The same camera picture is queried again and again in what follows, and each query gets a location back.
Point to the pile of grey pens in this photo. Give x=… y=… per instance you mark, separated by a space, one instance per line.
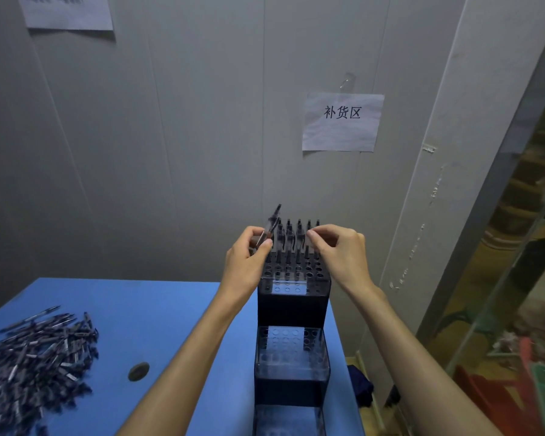
x=32 y=363

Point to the dark blue cloth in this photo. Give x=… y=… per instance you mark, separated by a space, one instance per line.
x=359 y=385

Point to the person's left hand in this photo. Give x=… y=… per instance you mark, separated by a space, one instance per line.
x=243 y=272

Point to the person's right hand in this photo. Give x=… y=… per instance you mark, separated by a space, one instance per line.
x=345 y=258

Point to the person's right forearm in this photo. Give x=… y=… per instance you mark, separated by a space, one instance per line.
x=427 y=372

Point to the cluster of grey pens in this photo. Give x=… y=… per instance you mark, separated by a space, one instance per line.
x=289 y=236

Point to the blue table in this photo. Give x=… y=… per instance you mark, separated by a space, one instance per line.
x=163 y=313

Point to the red plastic stool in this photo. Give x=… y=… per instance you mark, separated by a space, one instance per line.
x=495 y=395

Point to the white paper wall sign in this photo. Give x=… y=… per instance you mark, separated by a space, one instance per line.
x=66 y=13
x=343 y=124

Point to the black tiered pen display stand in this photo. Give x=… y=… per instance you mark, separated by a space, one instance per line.
x=293 y=308

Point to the grey retractable pen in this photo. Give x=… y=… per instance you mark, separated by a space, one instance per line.
x=270 y=222

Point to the small round metal disc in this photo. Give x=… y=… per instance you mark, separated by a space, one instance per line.
x=138 y=371

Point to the person's left forearm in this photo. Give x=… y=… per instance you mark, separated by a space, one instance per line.
x=181 y=376

